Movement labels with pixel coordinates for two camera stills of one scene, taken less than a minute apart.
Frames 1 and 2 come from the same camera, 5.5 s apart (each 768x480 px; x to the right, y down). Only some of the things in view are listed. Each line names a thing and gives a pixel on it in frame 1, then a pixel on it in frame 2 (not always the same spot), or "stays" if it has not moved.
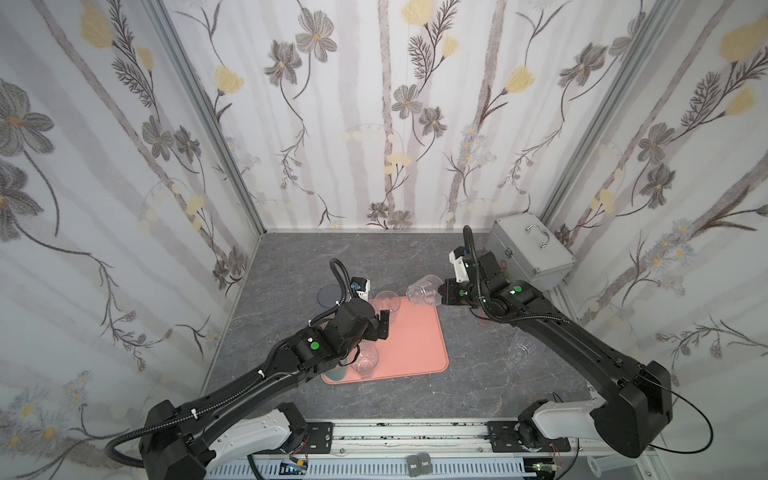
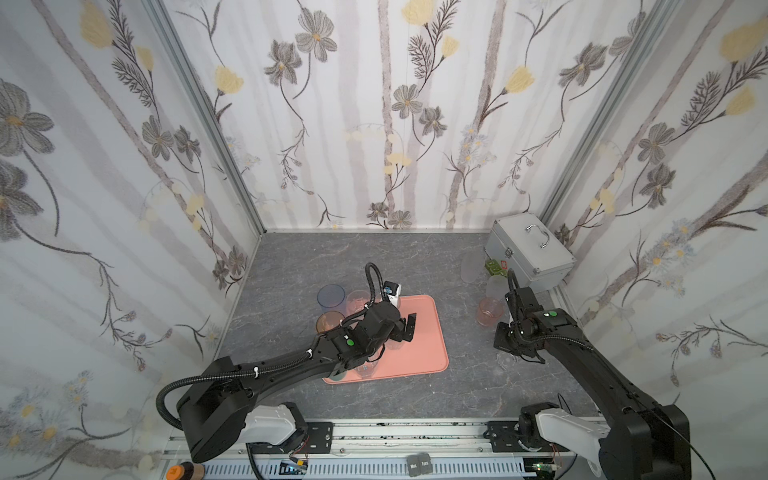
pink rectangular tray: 415,344 stays
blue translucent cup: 328,295 stays
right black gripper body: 451,291 → 516,299
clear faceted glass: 367,361 stays
